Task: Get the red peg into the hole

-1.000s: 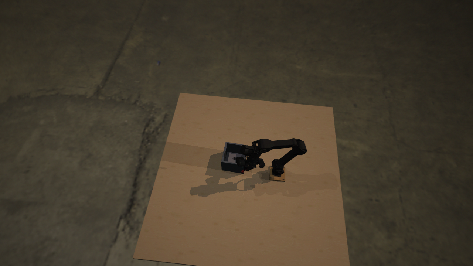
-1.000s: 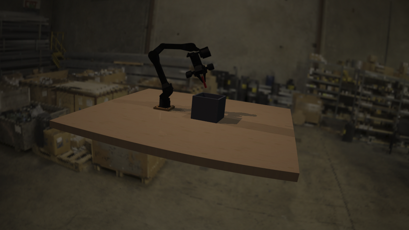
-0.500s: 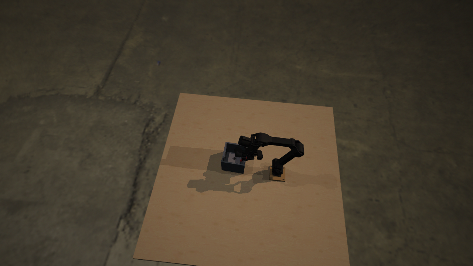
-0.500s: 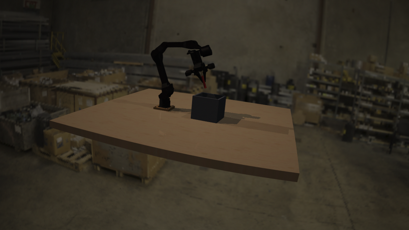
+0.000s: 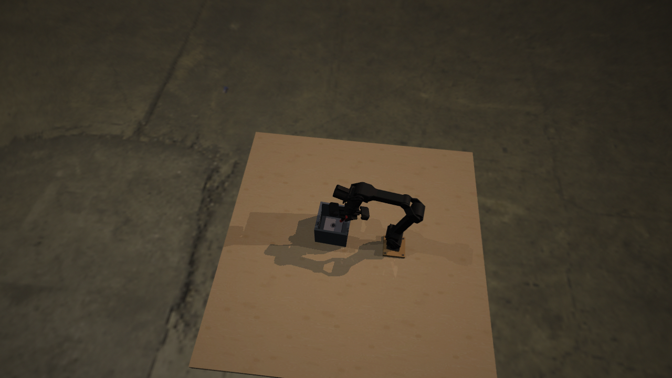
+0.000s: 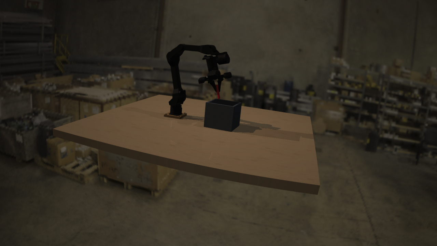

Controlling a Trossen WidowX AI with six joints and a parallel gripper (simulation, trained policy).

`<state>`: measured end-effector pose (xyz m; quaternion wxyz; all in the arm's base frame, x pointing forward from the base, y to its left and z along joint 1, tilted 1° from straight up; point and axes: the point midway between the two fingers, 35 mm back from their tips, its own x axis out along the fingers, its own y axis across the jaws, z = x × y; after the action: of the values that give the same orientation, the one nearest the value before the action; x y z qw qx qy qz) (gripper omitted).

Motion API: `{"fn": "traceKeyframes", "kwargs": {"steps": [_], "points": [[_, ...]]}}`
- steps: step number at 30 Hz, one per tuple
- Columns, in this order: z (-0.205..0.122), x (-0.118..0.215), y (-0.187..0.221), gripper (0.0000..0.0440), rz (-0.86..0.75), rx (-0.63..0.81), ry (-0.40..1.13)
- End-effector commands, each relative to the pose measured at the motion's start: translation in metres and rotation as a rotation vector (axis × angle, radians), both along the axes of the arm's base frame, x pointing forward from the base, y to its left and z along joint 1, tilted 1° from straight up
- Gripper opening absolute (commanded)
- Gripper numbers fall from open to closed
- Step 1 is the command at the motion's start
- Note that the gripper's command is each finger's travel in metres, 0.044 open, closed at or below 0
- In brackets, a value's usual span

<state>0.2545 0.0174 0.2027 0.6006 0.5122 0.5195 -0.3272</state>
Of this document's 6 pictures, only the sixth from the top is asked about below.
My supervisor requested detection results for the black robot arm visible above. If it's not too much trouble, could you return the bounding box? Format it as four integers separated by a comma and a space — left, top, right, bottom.
166, 44, 230, 116

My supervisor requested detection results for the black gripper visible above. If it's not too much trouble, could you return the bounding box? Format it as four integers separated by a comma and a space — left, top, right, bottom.
198, 65, 232, 92

